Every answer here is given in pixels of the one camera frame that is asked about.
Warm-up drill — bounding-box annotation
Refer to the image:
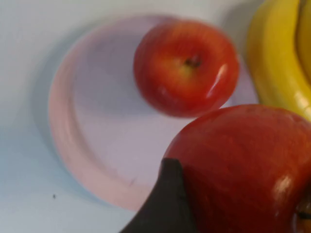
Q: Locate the yellow banana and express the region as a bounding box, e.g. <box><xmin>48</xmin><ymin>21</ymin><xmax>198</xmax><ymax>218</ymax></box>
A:
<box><xmin>296</xmin><ymin>0</ymin><xmax>311</xmax><ymax>83</ymax></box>
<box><xmin>246</xmin><ymin>0</ymin><xmax>311</xmax><ymax>115</ymax></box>

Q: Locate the pink round plate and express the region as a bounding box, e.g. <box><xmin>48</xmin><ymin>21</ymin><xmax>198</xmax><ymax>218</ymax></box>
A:
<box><xmin>48</xmin><ymin>15</ymin><xmax>258</xmax><ymax>211</ymax></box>

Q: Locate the red apple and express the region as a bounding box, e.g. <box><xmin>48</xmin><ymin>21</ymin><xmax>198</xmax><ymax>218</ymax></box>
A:
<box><xmin>163</xmin><ymin>104</ymin><xmax>311</xmax><ymax>233</ymax></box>
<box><xmin>133</xmin><ymin>19</ymin><xmax>241</xmax><ymax>118</ymax></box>

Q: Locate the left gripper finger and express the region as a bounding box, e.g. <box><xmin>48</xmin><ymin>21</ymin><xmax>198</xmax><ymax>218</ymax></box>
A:
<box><xmin>119</xmin><ymin>157</ymin><xmax>200</xmax><ymax>233</ymax></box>

